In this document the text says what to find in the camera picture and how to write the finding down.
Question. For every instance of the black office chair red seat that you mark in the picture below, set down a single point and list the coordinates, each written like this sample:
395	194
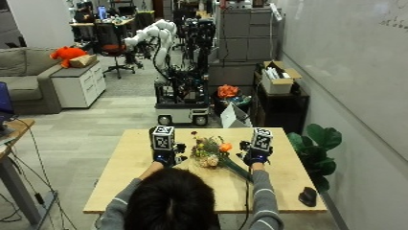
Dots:
112	48

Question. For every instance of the white marker cube glove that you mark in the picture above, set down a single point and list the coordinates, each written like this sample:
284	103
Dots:
163	137
263	139

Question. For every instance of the green leafy potted plant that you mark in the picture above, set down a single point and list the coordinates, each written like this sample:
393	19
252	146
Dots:
317	153

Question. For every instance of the brown paper bag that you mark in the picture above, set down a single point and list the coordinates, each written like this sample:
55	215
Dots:
83	60

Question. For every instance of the mixed flower bouquet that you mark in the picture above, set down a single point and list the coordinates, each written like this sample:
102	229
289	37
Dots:
212	151

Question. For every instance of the grey metal cabinet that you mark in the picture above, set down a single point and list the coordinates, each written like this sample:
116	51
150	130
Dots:
249	35

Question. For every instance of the grey sofa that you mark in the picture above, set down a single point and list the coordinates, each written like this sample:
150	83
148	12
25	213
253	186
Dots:
26	80

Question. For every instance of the person's left hand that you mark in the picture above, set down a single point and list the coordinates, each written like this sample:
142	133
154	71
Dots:
167	156

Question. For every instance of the open cardboard box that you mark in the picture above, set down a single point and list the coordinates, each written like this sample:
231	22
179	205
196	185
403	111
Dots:
278	78

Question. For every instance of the white folded carton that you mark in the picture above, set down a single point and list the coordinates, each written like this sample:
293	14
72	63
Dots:
235	117

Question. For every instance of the blue monitor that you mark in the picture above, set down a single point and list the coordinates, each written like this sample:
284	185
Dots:
6	99

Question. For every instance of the white whiteboard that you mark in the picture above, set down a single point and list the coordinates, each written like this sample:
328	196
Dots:
353	64

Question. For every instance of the person's right hand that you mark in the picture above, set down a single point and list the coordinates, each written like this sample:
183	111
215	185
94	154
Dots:
256	156

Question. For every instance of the the person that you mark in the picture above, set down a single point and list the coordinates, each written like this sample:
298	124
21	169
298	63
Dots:
179	201

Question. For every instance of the white marker cube left glove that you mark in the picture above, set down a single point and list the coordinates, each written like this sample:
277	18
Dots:
163	137

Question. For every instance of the wooden side desk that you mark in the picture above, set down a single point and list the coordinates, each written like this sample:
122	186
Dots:
13	166

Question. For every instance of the orange cloth bundle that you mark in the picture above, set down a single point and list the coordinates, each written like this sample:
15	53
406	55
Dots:
228	91

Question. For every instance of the white marker cube right glove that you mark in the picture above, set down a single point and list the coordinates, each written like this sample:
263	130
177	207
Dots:
263	139

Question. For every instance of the cluttered office desk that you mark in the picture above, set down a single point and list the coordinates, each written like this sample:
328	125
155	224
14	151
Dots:
107	19

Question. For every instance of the black object on table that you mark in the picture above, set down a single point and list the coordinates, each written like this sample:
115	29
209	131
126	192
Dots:
308	196

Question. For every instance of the dark shelf cabinet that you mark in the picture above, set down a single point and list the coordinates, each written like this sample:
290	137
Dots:
278	107

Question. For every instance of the white drawer cabinet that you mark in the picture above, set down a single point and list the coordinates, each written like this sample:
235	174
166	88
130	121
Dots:
80	84

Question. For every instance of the white mobile robot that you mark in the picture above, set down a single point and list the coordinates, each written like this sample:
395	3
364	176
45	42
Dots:
181	76

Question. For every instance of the orange plush toy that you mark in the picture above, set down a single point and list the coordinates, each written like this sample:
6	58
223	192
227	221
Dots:
66	55

